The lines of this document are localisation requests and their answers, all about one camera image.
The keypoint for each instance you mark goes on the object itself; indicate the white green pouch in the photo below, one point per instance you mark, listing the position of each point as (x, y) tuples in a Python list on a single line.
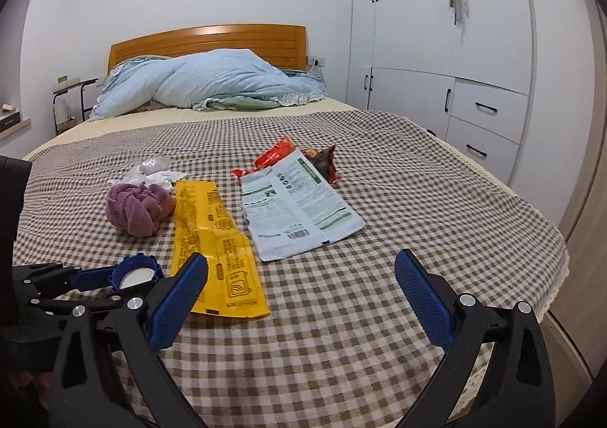
[(294, 205)]

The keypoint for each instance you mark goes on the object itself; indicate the white wardrobe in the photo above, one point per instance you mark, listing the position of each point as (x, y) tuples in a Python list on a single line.
[(408, 20)]

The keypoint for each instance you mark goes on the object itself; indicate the wall socket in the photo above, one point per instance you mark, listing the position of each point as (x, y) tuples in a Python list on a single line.
[(317, 61)]

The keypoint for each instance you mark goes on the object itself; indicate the orange red snack packet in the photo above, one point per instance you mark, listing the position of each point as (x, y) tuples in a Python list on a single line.
[(275, 155)]

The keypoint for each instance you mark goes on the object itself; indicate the blue bottle cap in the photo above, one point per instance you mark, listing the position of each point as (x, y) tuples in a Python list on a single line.
[(137, 276)]

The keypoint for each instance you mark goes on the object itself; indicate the light blue quilt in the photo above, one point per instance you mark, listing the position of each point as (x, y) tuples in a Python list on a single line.
[(213, 77)]

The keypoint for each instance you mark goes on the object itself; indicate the wooden bed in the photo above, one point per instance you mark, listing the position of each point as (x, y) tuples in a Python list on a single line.
[(208, 41)]

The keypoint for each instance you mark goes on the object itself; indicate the clear plastic bag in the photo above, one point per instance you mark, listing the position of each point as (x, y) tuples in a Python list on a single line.
[(151, 169)]

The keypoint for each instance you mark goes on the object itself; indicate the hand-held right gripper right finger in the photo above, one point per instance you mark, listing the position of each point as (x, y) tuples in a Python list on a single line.
[(427, 300)]

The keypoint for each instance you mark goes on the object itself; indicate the yellow packet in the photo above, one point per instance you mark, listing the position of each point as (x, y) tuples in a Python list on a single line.
[(223, 243)]

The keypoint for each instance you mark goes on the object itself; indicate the dark storage box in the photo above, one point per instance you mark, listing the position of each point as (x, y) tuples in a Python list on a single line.
[(9, 122)]

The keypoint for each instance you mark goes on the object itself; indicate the green ruffled pillow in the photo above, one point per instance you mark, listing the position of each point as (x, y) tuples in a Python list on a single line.
[(303, 96)]

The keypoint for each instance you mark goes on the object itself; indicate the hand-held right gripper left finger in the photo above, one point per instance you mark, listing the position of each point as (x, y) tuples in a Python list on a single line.
[(180, 300)]

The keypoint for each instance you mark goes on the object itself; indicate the brown checked blanket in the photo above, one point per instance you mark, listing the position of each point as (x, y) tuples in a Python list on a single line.
[(427, 200)]

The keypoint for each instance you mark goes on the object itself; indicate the cream bed sheet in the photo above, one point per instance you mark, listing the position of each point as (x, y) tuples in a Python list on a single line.
[(332, 105)]

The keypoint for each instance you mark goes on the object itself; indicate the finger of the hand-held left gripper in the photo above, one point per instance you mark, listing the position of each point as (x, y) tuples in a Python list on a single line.
[(92, 278), (85, 303)]

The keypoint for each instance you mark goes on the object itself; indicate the black bedside rack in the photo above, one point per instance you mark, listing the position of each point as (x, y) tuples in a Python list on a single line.
[(71, 85)]

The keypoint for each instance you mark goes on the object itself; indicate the purple towel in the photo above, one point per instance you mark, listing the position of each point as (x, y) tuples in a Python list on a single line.
[(140, 210)]

